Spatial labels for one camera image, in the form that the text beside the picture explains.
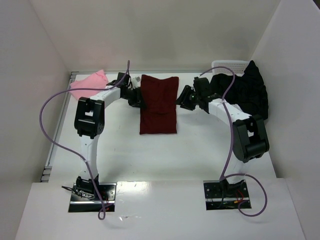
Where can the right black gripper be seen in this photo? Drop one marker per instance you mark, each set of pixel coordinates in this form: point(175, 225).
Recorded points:
point(186, 97)

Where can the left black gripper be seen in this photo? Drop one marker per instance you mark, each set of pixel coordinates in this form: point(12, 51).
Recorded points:
point(137, 99)

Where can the dark red t shirt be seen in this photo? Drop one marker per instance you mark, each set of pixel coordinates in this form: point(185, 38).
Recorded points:
point(160, 115)

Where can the black t shirt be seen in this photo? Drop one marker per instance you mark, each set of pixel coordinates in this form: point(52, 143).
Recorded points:
point(249, 92)

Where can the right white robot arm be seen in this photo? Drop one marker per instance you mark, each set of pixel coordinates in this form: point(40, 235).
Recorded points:
point(248, 138)

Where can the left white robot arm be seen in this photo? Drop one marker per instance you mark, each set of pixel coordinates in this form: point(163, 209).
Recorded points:
point(89, 123)

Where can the pink folded t shirt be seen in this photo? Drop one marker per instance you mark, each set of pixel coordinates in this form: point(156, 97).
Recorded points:
point(96, 81)

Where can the white plastic basket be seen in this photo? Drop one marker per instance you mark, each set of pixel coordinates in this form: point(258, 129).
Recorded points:
point(237, 66)

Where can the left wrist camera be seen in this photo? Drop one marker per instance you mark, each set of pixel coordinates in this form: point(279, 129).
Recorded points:
point(135, 81)

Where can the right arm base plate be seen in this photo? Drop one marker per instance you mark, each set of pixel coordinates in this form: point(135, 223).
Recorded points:
point(226, 196)

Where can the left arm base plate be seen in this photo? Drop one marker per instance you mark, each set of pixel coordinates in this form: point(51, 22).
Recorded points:
point(83, 202)

